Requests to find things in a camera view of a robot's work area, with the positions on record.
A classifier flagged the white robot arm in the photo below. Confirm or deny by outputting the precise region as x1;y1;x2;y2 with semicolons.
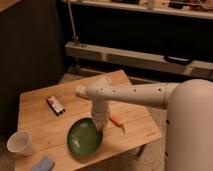
86;78;213;171

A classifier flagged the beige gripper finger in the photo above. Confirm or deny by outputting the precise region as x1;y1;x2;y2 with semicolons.
95;122;106;131

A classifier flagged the green ceramic bowl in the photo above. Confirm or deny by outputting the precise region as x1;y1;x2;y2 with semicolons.
67;118;103;157

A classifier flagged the blue sponge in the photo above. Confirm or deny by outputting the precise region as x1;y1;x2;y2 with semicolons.
30;156;55;171

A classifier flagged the white plastic cup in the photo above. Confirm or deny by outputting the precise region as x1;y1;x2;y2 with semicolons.
7;131;35;156

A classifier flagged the upper wooden shelf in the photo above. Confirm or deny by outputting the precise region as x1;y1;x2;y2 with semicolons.
62;0;213;20

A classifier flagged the black handle on beam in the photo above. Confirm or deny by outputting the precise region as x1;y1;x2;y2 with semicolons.
164;56;193;65

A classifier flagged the orange carrot toy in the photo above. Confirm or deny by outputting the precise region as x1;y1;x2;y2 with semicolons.
110;115;125;131

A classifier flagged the small dark box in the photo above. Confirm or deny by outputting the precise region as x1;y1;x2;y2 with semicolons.
46;96;65;116

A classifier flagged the metal stand pole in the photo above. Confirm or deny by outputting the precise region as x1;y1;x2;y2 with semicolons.
67;0;79;46

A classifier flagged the long white shelf beam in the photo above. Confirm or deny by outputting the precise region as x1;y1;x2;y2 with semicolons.
65;42;213;80

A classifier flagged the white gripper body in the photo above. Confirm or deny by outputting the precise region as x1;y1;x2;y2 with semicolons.
91;101;110;124

